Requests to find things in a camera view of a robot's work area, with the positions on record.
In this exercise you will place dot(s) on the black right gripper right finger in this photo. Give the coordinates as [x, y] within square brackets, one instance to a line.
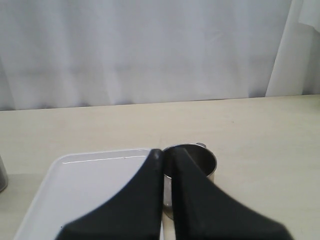
[202, 211]

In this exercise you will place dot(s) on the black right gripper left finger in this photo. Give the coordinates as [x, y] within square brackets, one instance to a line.
[134, 213]

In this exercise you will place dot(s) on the steel cup with kibble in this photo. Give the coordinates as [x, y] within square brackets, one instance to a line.
[202, 157]

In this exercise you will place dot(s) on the white rectangular plastic tray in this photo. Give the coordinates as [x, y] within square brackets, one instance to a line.
[76, 185]

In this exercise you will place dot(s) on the clear plastic tall container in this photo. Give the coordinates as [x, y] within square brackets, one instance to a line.
[3, 176]

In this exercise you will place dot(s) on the white curtain backdrop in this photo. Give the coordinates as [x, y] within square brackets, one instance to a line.
[75, 53]

